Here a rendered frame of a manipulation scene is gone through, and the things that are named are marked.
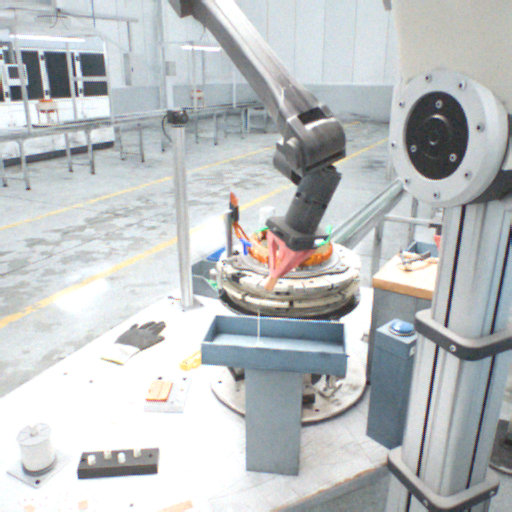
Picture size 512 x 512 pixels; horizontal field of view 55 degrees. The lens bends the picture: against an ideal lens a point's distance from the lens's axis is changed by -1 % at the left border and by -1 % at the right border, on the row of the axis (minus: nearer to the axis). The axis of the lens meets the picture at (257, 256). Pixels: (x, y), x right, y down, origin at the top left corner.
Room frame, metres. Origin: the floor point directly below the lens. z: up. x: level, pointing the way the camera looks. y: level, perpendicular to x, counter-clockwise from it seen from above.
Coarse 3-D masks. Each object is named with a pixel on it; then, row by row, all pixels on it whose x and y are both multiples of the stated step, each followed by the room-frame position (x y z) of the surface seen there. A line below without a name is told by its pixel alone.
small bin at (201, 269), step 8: (192, 264) 1.62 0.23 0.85; (200, 264) 1.66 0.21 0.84; (208, 264) 1.65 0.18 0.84; (192, 272) 1.61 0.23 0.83; (200, 272) 1.65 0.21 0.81; (208, 272) 1.65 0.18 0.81; (192, 280) 1.53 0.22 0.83; (200, 280) 1.51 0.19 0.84; (216, 280) 1.63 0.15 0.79; (192, 288) 1.53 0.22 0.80; (200, 288) 1.52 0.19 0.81; (208, 288) 1.50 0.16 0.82; (216, 288) 1.57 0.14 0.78; (208, 296) 1.50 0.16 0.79; (216, 296) 1.49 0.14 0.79
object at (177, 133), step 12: (180, 132) 1.44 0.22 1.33; (180, 144) 1.43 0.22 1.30; (180, 156) 1.43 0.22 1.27; (180, 168) 1.43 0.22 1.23; (180, 180) 1.43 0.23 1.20; (180, 192) 1.43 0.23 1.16; (180, 204) 1.43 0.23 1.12; (180, 216) 1.42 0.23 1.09; (180, 228) 1.43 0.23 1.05; (180, 240) 1.43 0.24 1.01; (180, 252) 1.43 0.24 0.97; (180, 264) 1.44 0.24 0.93; (180, 276) 1.44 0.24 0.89; (180, 288) 1.44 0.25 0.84; (192, 300) 1.44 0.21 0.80
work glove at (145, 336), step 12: (144, 324) 1.28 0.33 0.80; (156, 324) 1.29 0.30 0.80; (120, 336) 1.22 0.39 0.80; (132, 336) 1.21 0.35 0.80; (144, 336) 1.21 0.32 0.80; (156, 336) 1.23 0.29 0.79; (120, 348) 1.16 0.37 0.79; (132, 348) 1.16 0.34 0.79; (144, 348) 1.17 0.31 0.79; (108, 360) 1.12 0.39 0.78; (120, 360) 1.11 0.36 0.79
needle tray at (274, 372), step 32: (224, 320) 0.83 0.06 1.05; (256, 320) 0.82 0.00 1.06; (288, 320) 0.81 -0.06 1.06; (224, 352) 0.72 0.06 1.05; (256, 352) 0.72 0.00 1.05; (288, 352) 0.71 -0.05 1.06; (320, 352) 0.70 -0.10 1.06; (256, 384) 0.73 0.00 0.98; (288, 384) 0.72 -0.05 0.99; (256, 416) 0.73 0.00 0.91; (288, 416) 0.72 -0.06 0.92; (256, 448) 0.73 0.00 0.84; (288, 448) 0.72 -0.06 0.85
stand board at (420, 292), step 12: (420, 264) 1.09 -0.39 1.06; (432, 264) 1.09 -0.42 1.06; (384, 276) 1.02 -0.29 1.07; (396, 276) 1.02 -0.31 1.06; (408, 276) 1.02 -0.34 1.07; (420, 276) 1.02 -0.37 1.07; (432, 276) 1.02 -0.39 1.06; (384, 288) 1.00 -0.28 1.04; (396, 288) 0.98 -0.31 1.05; (408, 288) 0.97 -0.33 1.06; (420, 288) 0.96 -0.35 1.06; (432, 288) 0.95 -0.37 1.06
